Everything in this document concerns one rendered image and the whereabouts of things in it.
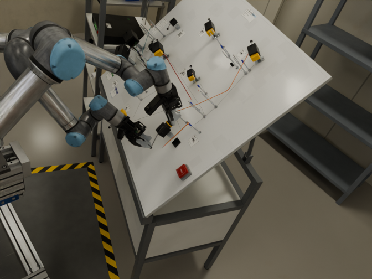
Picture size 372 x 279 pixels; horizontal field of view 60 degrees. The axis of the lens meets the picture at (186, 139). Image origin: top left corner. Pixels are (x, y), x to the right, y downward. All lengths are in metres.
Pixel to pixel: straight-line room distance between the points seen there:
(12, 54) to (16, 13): 3.07
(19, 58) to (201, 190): 1.11
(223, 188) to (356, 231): 1.82
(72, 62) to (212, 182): 1.14
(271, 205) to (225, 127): 1.72
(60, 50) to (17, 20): 3.48
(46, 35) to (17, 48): 0.33
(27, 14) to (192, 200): 3.35
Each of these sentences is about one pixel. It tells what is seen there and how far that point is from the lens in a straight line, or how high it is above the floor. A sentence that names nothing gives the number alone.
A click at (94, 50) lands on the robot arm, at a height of 1.54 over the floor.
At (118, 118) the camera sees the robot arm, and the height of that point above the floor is 1.22.
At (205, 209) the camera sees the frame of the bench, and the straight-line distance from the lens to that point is 1.78.
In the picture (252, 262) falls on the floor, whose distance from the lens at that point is 2.70.
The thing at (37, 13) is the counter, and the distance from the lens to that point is 4.55.
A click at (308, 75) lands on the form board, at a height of 1.61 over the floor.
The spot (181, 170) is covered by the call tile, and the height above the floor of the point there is 1.11.
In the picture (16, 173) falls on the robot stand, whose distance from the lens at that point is 1.48.
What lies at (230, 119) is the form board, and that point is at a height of 1.32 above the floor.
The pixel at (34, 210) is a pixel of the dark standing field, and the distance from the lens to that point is 2.67.
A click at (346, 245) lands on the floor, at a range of 3.27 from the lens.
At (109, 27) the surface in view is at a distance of 2.49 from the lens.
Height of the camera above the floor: 2.18
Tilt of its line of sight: 41 degrees down
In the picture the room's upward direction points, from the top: 18 degrees clockwise
